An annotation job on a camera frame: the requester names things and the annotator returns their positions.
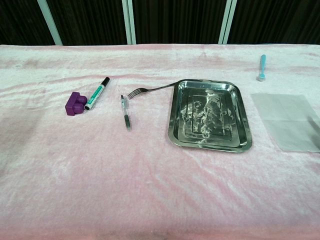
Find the white paper sheet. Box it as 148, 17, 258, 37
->
250, 93, 320, 153

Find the stainless steel tray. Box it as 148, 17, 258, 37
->
166, 78, 253, 153

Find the stainless steel fork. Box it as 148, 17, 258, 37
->
127, 81, 177, 100

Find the black gel pen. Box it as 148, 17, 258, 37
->
120, 94, 132, 132

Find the green whiteboard marker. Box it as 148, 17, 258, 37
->
83, 76, 111, 111

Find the pink velvet table cloth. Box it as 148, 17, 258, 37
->
0, 43, 320, 240

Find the purple plastic block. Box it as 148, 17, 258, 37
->
65, 91, 88, 117

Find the black ribbed partition panel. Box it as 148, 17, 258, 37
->
0, 0, 55, 46
131, 0, 227, 45
46, 0, 128, 46
228, 0, 320, 45

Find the light blue small brush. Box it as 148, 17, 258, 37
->
256, 54, 267, 82

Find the white partition frame post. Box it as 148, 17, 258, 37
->
218, 0, 237, 45
121, 0, 137, 45
37, 0, 63, 46

